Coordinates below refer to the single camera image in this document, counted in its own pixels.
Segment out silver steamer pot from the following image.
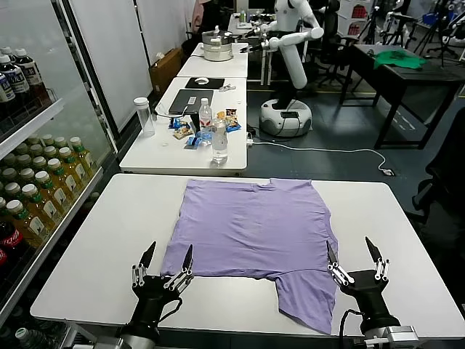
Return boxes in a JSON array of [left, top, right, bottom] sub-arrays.
[[201, 24, 235, 62]]

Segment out black office chair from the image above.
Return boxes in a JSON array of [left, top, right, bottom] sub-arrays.
[[308, 0, 360, 88]]

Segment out person in pink top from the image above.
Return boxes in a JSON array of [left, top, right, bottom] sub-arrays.
[[191, 0, 208, 36]]

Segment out black laptop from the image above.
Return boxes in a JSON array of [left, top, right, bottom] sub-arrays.
[[168, 89, 215, 116]]

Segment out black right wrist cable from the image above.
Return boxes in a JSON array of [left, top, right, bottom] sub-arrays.
[[339, 308, 361, 349]]

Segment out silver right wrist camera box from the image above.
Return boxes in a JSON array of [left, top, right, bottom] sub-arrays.
[[385, 325, 419, 345]]

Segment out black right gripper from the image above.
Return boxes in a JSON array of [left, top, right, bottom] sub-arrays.
[[325, 236, 401, 337]]

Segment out green cap clear bottle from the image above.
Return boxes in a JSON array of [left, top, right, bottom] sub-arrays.
[[14, 326, 55, 349]]

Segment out tan snack packet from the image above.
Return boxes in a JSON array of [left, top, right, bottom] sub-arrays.
[[173, 123, 193, 140]]

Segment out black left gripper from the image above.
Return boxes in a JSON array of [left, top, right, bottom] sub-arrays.
[[121, 241, 195, 342]]

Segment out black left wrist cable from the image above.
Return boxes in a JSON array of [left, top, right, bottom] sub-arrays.
[[158, 297, 182, 324]]

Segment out blue plastic bin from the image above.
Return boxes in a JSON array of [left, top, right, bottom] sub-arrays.
[[417, 12, 451, 27]]

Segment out red label water bottle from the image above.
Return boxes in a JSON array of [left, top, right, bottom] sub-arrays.
[[198, 97, 214, 142]]

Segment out black table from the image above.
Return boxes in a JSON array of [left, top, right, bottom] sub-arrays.
[[341, 42, 465, 150]]

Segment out black armrest chair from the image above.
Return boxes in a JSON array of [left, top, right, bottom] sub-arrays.
[[413, 147, 465, 226]]

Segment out black tripod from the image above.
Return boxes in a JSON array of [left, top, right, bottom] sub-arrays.
[[359, 5, 382, 45], [413, 0, 459, 67]]

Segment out white wheeled humanoid robot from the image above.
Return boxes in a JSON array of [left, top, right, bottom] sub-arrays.
[[259, 0, 313, 137]]

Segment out white fridge shelf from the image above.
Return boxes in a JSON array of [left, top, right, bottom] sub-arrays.
[[0, 97, 67, 161]]

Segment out clear unlabeled water bottle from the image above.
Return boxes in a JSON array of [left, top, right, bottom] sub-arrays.
[[211, 117, 230, 164]]

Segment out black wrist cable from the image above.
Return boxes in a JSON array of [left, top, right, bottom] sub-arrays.
[[158, 297, 182, 324], [339, 308, 361, 349]]

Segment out white shelf red boxes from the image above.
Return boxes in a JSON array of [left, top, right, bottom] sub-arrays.
[[339, 0, 377, 37]]

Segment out brown cardboard box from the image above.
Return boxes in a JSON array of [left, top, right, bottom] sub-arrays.
[[148, 47, 185, 97]]

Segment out black mouse pad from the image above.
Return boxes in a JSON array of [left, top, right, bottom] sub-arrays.
[[185, 76, 226, 89]]

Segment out black fridge door frame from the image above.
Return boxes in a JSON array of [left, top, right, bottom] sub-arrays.
[[50, 0, 121, 156]]

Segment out purple t-shirt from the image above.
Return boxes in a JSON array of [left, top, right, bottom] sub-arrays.
[[159, 177, 341, 335]]

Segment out clear tumbler white lid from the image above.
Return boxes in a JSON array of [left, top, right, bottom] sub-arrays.
[[133, 96, 156, 137]]

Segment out green cloth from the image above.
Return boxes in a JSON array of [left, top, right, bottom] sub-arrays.
[[373, 49, 428, 70]]

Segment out white floor cable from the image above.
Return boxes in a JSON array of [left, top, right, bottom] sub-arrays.
[[250, 139, 388, 172]]

